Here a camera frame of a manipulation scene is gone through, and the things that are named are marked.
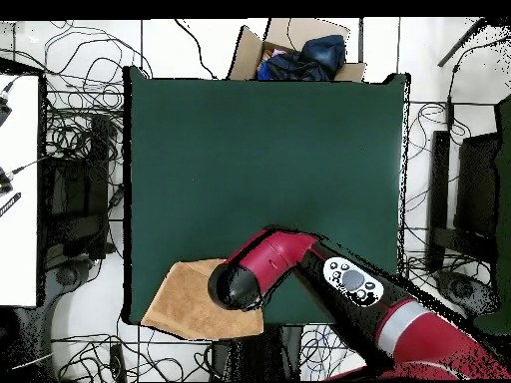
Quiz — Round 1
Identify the orange terry towel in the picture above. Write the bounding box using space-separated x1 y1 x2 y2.
140 257 265 341

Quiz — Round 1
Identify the dark green table cloth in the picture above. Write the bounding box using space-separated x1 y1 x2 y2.
123 65 409 326

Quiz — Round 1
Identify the dark navy garment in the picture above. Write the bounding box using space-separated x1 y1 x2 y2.
256 51 333 82

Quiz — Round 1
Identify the brown cardboard box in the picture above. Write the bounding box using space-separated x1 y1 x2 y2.
227 17 366 83

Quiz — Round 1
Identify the pink garment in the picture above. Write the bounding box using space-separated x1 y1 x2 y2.
260 47 287 62

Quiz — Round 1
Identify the blue denim garment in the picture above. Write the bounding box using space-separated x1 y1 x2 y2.
298 34 347 72

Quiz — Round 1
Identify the black equipment stand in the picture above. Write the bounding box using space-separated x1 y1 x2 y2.
41 113 111 262

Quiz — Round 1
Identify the grey round base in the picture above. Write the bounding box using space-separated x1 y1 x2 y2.
41 257 101 312

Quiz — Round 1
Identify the black power strip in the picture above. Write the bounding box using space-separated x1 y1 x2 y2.
109 343 128 383

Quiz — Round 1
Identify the black wheeled base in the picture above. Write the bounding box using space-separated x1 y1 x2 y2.
433 269 500 320

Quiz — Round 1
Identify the black monitor stand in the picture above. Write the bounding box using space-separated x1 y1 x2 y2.
425 129 504 272

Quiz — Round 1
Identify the white side table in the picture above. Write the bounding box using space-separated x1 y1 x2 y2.
0 73 41 308

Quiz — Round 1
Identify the black slotted strip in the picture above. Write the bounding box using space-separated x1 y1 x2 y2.
0 191 22 218

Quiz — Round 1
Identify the small black device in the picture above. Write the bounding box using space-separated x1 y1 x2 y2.
0 166 15 196

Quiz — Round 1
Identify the black slanted bar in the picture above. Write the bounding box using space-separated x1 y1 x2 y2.
436 17 489 68

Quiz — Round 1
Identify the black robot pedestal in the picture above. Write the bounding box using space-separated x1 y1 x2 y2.
209 324 304 382

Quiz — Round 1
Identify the long black cable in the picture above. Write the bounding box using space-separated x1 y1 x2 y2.
174 18 219 80

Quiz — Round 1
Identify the black cable tangle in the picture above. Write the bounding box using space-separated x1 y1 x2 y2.
0 19 155 161

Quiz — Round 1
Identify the black cable with plug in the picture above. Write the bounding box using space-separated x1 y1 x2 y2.
445 37 511 131

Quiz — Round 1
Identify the black camera with cable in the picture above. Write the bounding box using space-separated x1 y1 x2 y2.
0 93 13 128

